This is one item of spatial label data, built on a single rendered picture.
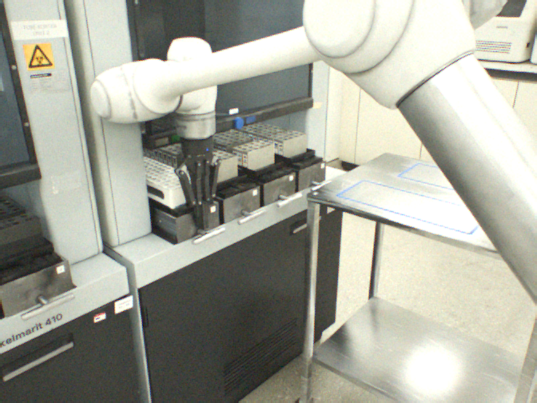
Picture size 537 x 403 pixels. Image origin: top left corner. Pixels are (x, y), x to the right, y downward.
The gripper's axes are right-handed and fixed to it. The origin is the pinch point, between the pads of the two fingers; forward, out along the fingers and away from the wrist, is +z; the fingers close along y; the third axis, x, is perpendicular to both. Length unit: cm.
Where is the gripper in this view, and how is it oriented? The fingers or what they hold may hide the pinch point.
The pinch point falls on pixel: (201, 214)
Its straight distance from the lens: 123.3
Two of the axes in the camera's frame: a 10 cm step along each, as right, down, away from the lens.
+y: -6.9, 2.9, -6.6
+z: 0.1, 9.2, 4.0
